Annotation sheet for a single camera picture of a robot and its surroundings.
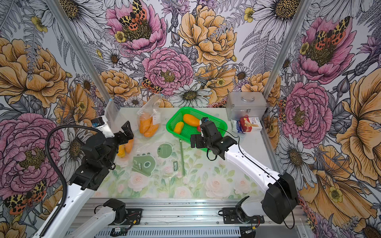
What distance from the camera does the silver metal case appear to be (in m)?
1.09

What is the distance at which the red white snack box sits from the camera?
108 cm

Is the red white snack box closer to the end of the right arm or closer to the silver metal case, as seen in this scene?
the silver metal case

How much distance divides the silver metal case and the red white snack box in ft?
0.05

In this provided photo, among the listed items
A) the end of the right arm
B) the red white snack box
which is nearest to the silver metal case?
the red white snack box
